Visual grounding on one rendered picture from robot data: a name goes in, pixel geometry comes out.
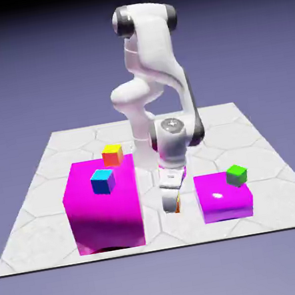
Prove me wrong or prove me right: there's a small yellow orange cube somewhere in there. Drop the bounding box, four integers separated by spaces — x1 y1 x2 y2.
100 141 126 170

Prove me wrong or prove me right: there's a small blue cube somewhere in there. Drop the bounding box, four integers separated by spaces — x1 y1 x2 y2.
88 166 118 198

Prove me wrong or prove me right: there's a tall large magenta box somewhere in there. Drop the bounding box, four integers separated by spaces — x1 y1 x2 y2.
56 152 149 258

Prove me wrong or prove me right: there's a small green cube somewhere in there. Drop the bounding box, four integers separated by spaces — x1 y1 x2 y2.
224 162 250 190

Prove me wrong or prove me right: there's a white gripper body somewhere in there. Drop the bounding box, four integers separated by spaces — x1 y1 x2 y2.
159 185 183 215

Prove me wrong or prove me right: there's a low large magenta box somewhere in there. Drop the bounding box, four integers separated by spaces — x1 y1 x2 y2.
192 167 257 226

